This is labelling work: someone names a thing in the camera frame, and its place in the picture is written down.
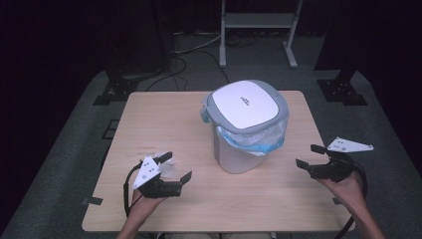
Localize black stand base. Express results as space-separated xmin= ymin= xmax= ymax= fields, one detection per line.
xmin=314 ymin=0 xmax=368 ymax=107
xmin=93 ymin=68 xmax=140 ymax=107

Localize dark floor outlet plate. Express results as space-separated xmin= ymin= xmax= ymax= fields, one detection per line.
xmin=102 ymin=119 xmax=120 ymax=140

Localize translucent plastic bin liner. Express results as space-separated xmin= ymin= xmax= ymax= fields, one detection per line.
xmin=199 ymin=106 xmax=289 ymax=157

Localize person's left hand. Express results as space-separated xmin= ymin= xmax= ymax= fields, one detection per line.
xmin=128 ymin=189 xmax=167 ymax=218

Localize person's right hand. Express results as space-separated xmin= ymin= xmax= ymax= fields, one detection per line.
xmin=316 ymin=171 xmax=366 ymax=210

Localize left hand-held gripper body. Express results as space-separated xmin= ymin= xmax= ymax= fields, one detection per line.
xmin=132 ymin=155 xmax=183 ymax=199

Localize white metal stand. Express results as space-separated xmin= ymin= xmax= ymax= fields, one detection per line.
xmin=218 ymin=0 xmax=305 ymax=70

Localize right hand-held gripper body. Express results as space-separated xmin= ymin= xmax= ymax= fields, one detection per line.
xmin=308 ymin=136 xmax=374 ymax=183

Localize white tissue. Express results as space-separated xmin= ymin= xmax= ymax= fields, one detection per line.
xmin=152 ymin=152 xmax=178 ymax=180

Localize left hand-held gripper cable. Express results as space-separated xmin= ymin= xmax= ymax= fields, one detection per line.
xmin=122 ymin=160 xmax=147 ymax=218

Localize right hand-held gripper cable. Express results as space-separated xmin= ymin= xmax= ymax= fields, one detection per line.
xmin=333 ymin=163 xmax=369 ymax=239

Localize hand-held gripper cable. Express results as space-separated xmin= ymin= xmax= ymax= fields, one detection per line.
xmin=333 ymin=163 xmax=369 ymax=239
xmin=122 ymin=160 xmax=147 ymax=218

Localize black floor cables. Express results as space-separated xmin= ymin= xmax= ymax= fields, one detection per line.
xmin=145 ymin=31 xmax=258 ymax=93

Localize white pedal trash can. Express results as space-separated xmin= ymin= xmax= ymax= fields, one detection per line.
xmin=200 ymin=79 xmax=290 ymax=174

